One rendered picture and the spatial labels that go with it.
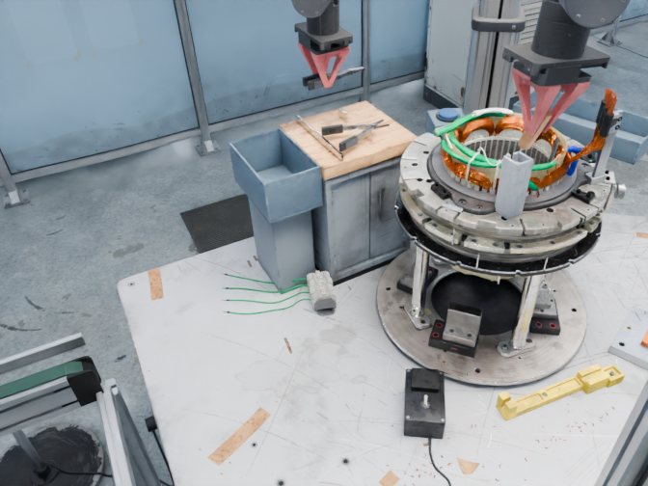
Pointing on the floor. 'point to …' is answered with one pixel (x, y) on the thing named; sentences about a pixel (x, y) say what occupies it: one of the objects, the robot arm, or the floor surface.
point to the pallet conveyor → (16, 412)
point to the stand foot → (55, 445)
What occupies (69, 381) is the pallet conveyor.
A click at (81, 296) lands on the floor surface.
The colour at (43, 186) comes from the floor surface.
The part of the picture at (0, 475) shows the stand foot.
